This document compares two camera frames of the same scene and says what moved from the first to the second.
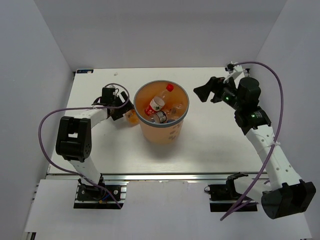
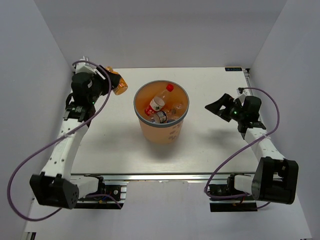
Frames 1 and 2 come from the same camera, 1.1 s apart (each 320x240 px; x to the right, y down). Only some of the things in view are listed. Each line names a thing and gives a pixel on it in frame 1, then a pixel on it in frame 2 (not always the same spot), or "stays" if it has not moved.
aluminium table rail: x=150 y=177 stays
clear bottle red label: x=157 y=103 stays
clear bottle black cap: x=160 y=117 stays
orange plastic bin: x=164 y=133 stays
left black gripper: x=128 y=106 to x=105 y=82
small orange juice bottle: x=132 y=117 to x=122 y=86
